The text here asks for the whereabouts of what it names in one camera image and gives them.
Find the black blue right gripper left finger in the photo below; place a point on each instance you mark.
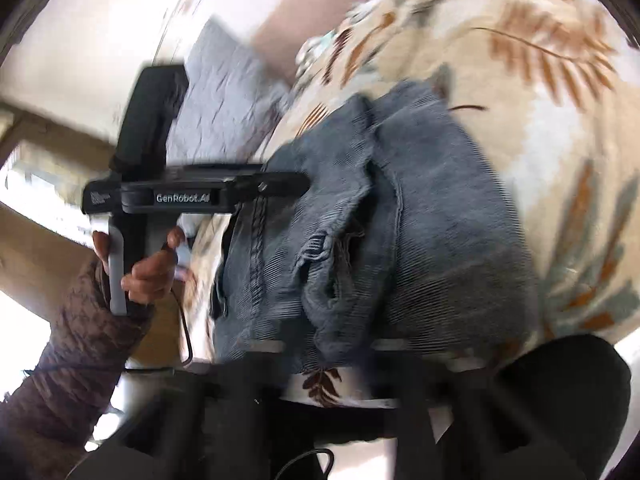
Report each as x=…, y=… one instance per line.
x=203, y=426

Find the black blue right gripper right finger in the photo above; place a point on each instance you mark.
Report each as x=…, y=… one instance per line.
x=496, y=437

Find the blue denim jeans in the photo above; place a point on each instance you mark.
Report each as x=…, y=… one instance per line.
x=404, y=233

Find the brown patterned sleeve forearm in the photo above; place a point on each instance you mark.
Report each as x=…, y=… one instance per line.
x=47, y=421

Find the wooden cabinet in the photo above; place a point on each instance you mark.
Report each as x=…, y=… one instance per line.
x=45, y=239

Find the grey quilted pillow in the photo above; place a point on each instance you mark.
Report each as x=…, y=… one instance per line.
x=234, y=102

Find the pink upholstered headboard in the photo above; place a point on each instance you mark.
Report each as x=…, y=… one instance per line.
x=289, y=25

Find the leaf print fleece blanket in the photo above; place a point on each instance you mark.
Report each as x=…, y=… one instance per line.
x=549, y=90

